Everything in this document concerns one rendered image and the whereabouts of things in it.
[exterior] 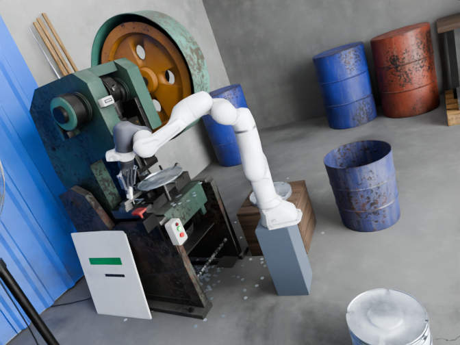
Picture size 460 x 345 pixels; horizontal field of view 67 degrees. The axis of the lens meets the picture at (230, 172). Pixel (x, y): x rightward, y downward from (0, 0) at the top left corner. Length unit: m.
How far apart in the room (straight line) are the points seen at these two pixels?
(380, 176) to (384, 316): 0.96
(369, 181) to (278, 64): 3.18
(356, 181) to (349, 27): 2.89
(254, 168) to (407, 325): 0.87
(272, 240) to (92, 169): 1.13
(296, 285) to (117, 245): 1.10
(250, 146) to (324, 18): 3.37
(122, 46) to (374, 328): 2.08
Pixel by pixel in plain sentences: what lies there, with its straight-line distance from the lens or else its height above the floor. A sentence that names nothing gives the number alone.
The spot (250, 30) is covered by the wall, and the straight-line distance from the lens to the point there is 5.19.
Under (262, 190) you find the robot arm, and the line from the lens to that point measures 1.76.
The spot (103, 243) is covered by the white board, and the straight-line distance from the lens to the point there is 2.37.
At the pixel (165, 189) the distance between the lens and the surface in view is 2.10.
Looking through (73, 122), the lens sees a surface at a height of 1.28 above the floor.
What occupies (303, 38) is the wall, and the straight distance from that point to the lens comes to 4.95.
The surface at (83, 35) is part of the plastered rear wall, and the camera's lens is 3.73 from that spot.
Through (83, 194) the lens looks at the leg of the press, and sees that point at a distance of 2.29.
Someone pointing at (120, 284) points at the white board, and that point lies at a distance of 2.44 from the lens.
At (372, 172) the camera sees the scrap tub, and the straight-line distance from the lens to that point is 2.22.
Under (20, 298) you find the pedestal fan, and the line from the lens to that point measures 1.97.
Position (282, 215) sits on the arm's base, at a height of 0.51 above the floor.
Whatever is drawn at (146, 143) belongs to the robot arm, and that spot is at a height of 1.11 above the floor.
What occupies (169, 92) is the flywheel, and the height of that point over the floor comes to 1.22.
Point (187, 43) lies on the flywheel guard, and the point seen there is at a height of 1.45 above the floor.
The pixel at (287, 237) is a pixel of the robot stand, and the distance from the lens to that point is 1.84.
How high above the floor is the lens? 1.39
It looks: 20 degrees down
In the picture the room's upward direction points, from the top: 20 degrees counter-clockwise
